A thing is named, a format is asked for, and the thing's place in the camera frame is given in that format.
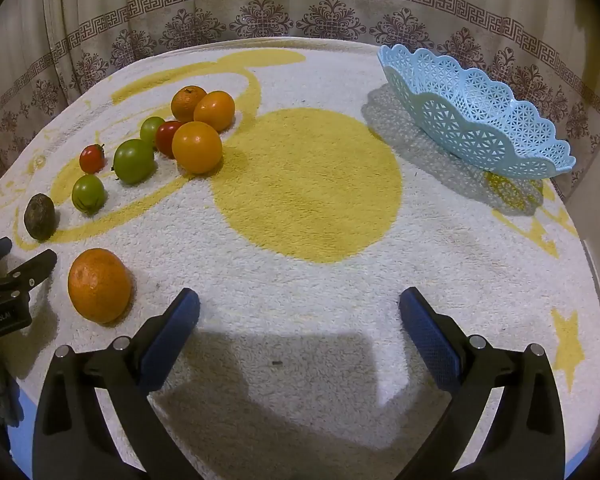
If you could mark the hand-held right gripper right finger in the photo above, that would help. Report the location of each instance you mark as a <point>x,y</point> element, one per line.
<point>430,342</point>

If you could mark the rough orange with stem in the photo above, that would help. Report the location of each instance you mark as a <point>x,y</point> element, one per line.
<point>186,102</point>

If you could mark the green apple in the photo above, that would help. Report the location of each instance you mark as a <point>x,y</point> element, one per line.
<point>150,129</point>

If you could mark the small red tomato with stem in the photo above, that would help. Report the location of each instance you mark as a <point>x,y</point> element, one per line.
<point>91,158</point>

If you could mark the smooth orange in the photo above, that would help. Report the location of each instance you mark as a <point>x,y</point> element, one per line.
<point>215,110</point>
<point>196,147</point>

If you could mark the beige patterned curtain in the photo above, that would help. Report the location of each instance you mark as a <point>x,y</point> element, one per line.
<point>300,5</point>

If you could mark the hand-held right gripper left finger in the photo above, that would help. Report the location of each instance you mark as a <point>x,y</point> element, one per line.
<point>172,340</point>

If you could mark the large rough orange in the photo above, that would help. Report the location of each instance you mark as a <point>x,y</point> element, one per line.
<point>100,285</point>

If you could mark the green tomato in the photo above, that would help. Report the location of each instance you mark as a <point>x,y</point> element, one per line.
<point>87,193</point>
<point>134,161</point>

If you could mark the dark brown wrinkled fruit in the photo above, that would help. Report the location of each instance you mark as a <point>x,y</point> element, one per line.
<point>40,216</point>

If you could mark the light blue plastic lattice basket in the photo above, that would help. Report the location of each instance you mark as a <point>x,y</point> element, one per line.
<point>480,120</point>

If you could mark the person's left hand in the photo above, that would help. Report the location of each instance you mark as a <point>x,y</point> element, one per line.
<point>0,390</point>

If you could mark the white and yellow printed towel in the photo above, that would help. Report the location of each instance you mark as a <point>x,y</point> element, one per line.
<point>305,285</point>

